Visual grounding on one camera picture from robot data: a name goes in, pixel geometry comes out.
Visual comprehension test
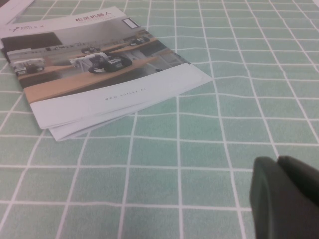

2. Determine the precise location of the brochure with grey photo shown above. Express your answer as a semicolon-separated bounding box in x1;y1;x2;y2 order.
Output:
0;0;34;24

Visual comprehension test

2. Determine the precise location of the brochure with robot photo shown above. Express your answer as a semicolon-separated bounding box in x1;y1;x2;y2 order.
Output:
0;6;212;130

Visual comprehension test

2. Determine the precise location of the green grid tablecloth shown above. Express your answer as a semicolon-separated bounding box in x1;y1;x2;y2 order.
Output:
0;0;319;239

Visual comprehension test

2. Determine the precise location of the white brochure under stack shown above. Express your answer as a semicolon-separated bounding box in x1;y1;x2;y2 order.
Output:
48;74;212;142

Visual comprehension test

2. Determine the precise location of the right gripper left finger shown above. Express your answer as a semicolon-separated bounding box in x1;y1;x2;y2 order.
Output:
250;156;300;239

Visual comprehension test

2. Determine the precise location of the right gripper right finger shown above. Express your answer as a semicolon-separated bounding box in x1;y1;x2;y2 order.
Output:
278;155;319;239

